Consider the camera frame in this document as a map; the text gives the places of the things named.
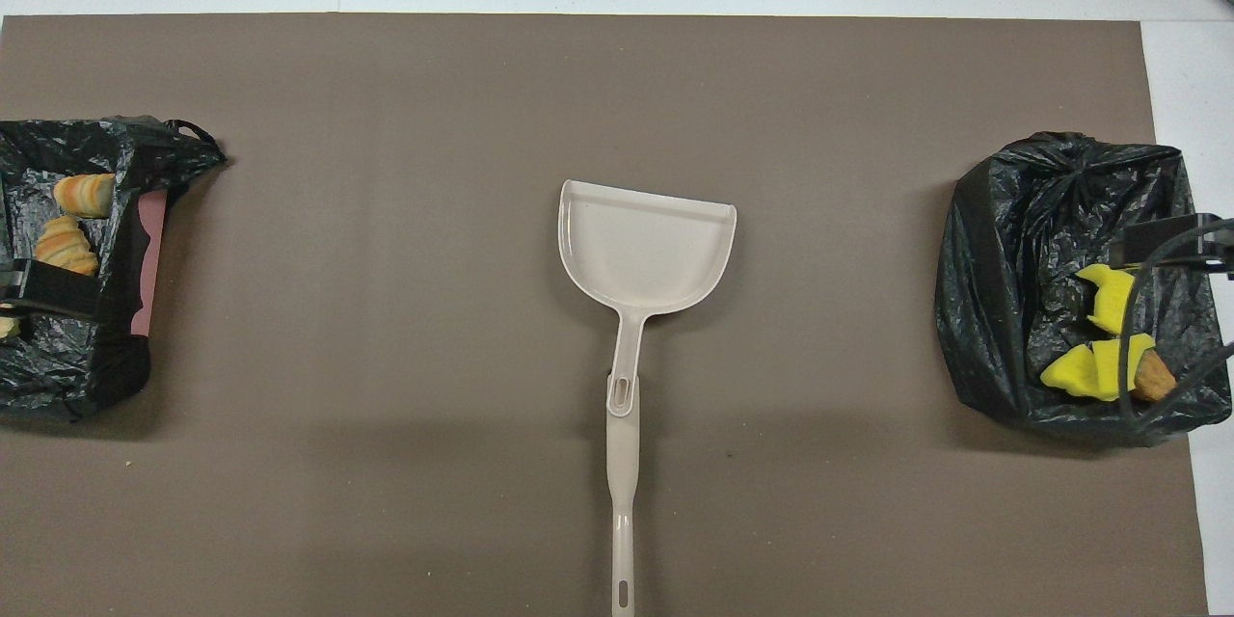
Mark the brown toy bread roll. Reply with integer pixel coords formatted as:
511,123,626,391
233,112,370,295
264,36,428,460
1133,350,1179,403

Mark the beige plastic dustpan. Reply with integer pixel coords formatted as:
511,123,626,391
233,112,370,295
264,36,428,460
557,178,738,419

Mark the black bag lined bin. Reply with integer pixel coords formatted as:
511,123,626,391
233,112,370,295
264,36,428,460
933,130,1234,449

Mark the pink plastic bin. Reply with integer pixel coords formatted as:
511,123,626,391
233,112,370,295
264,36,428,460
130,188,171,338

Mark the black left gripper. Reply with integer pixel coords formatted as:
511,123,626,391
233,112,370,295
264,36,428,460
0,258,105,321

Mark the yellow sponge piece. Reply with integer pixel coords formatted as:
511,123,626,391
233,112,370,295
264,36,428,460
1039,347,1105,398
1094,333,1158,403
1075,263,1139,336

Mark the brown table mat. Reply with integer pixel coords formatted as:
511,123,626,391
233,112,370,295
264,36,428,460
0,13,1211,617

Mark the right black bag bin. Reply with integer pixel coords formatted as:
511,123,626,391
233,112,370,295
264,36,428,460
0,116,229,423

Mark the striped spiral pastry roll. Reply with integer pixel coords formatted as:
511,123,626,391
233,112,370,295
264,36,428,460
35,214,100,278
52,174,117,219

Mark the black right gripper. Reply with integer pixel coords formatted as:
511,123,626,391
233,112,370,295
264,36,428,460
1109,212,1234,282

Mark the beige hand brush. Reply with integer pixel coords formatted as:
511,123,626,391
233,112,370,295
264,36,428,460
605,395,643,617

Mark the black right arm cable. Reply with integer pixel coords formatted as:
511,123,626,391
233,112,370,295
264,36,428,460
1118,217,1234,435

